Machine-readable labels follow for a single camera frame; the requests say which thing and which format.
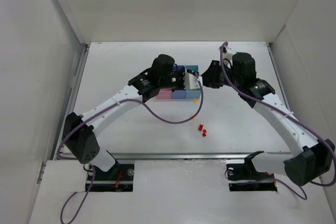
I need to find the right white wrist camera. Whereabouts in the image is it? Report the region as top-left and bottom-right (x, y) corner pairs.
(222, 47), (235, 62)

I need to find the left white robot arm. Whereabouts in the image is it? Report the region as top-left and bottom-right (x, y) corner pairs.
(62, 54), (185, 177)

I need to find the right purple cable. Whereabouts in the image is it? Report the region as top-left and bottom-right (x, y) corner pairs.
(219, 41), (336, 200)

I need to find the left aluminium rail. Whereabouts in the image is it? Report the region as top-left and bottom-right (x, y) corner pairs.
(50, 44), (91, 160)

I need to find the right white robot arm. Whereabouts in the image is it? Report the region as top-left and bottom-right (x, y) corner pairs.
(202, 52), (335, 186)

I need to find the aluminium rail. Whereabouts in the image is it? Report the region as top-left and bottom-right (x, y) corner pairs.
(50, 44), (91, 160)
(266, 42), (293, 119)
(54, 152), (289, 161)

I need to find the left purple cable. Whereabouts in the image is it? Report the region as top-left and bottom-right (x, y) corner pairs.
(56, 73), (203, 224)

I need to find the right aluminium rail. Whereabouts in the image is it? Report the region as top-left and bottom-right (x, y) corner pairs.
(266, 42), (293, 119)

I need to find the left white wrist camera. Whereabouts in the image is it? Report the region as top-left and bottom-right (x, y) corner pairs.
(184, 69), (203, 90)

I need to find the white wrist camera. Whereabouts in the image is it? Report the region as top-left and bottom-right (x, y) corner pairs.
(222, 47), (235, 62)
(184, 69), (203, 90)

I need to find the purple cable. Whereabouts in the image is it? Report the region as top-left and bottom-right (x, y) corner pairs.
(219, 41), (336, 200)
(56, 73), (203, 224)

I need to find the dark blue container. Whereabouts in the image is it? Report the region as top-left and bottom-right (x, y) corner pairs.
(171, 64), (186, 99)

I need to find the light blue container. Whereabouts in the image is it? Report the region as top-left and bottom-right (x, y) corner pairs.
(184, 65), (201, 99)

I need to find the front aluminium rail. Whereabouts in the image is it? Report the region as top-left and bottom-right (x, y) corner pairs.
(54, 152), (289, 161)

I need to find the pink container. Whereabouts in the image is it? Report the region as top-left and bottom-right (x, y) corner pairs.
(156, 89), (172, 100)

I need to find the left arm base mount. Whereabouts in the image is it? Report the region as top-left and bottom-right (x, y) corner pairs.
(90, 164), (134, 193)

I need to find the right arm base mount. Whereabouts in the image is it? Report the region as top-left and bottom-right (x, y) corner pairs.
(225, 151), (277, 192)

